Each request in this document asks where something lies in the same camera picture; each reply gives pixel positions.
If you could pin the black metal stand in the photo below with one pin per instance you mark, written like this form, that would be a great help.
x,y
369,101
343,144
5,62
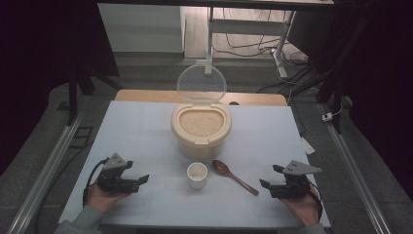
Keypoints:
x,y
73,97
328,84

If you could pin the white rice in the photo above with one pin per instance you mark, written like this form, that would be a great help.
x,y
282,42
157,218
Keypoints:
x,y
201,123

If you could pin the black floor frame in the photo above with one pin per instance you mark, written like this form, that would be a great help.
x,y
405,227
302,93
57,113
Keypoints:
x,y
81,138

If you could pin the person's left hand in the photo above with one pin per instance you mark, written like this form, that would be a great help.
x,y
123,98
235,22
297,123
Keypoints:
x,y
100,200

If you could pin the transparent container lid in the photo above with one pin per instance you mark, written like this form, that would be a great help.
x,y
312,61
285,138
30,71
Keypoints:
x,y
201,83

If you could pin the white desk frame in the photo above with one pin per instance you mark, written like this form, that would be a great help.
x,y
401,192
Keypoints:
x,y
246,27

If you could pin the brown wooden spoon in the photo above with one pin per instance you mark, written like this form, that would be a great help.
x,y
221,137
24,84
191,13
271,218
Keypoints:
x,y
224,169

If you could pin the white table cover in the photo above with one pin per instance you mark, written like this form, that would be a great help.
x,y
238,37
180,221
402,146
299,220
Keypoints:
x,y
136,136

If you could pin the person's right hand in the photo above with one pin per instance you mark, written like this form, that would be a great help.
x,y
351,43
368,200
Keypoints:
x,y
307,209

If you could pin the aluminium rail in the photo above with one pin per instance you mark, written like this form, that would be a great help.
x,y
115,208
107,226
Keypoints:
x,y
354,169
48,165

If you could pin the beige rice container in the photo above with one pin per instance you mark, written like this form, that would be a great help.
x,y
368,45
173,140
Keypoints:
x,y
198,148

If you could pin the white cup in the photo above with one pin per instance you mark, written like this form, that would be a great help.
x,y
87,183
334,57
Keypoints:
x,y
197,182

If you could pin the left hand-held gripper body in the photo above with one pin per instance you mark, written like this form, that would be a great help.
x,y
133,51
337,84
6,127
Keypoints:
x,y
112,183

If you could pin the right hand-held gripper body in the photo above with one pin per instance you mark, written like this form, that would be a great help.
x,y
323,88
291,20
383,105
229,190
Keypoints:
x,y
293,188

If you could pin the dark curtain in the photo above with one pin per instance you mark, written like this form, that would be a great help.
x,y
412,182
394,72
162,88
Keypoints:
x,y
383,81
39,65

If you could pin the wooden table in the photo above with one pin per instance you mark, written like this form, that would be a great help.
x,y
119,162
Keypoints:
x,y
146,96

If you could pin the small white box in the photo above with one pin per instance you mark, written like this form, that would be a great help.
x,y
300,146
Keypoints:
x,y
327,117

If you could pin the white paper tag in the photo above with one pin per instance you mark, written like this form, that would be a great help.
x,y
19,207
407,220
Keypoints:
x,y
307,146

